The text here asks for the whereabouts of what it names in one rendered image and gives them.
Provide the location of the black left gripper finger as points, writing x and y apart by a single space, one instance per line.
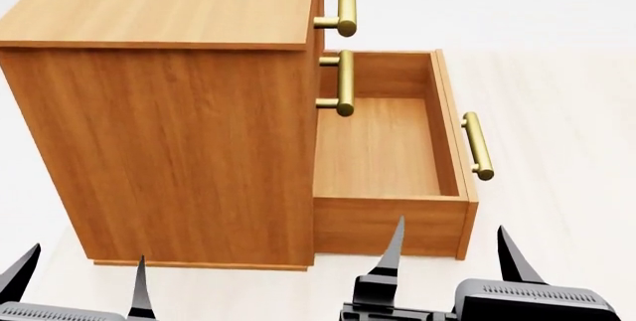
17 274
141 295

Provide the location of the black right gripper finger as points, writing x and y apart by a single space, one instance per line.
390 257
517 261

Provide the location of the open wooden drawer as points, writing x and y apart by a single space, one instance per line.
377 149

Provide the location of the wooden three-drawer cabinet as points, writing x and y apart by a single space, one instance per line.
164 131

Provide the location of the grey right gripper camera box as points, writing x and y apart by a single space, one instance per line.
536 300

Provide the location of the grey gripper camera box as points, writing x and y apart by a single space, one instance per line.
536 300
54 313

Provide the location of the grey left gripper camera box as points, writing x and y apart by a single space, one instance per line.
54 313

